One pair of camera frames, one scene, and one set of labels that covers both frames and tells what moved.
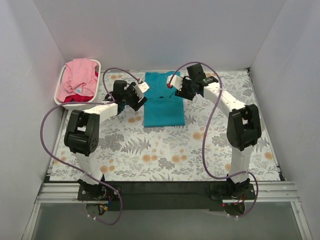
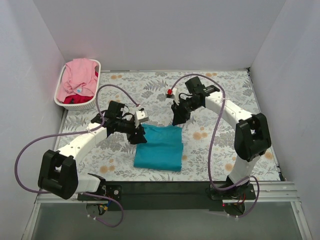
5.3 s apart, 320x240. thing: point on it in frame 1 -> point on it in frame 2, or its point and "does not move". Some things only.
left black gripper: (136, 97) -> (135, 131)
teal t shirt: (163, 108) -> (163, 150)
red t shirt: (78, 97) does not move
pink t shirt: (78, 78) does not move
